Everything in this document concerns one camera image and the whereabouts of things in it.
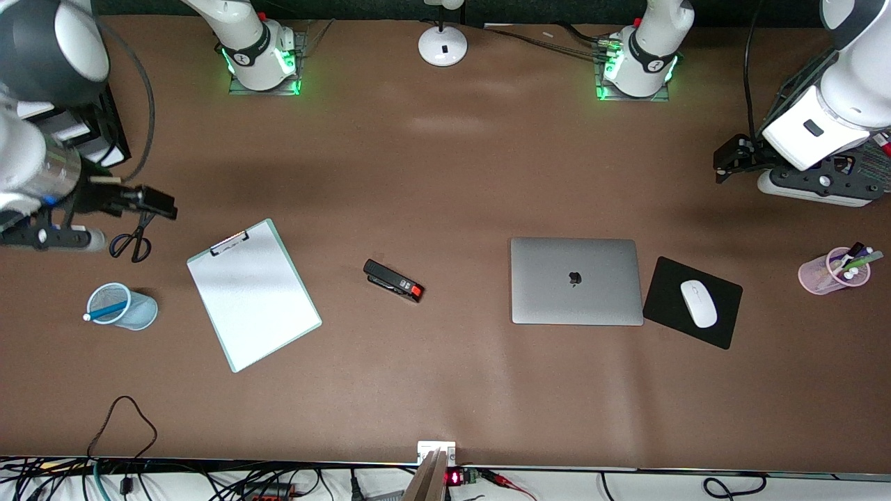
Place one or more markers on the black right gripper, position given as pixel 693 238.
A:
pixel 99 195

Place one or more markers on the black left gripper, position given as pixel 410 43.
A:
pixel 746 154

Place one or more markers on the blue marker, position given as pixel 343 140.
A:
pixel 104 310

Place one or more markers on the silver laptop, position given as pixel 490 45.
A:
pixel 557 292

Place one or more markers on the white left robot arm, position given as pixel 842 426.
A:
pixel 853 90

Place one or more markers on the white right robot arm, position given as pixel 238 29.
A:
pixel 259 47

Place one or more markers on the red marker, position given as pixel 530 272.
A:
pixel 884 142

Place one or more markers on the black capped marker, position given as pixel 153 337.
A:
pixel 850 254

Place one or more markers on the purple marker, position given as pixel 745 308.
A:
pixel 867 250

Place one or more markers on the green marker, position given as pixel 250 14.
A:
pixel 866 261

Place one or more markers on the black scissors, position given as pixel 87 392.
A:
pixel 143 247

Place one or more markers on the light blue mesh pen cup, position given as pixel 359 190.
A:
pixel 136 313

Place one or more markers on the black mesh desk organizer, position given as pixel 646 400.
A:
pixel 876 163

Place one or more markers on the pink translucent pen cup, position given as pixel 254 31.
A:
pixel 814 275

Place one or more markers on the white clipboard with metal clip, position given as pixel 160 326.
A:
pixel 264 306

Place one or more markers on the white computer mouse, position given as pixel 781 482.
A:
pixel 698 304

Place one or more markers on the black mouse pad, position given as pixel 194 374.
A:
pixel 668 299

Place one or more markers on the black stapler with red tip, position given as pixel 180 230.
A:
pixel 390 280

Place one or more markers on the white round lamp base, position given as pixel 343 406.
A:
pixel 443 47

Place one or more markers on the red display circuit module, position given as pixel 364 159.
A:
pixel 456 477

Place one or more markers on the white bracket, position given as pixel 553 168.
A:
pixel 426 449

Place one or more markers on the grey camera post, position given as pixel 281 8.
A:
pixel 426 480

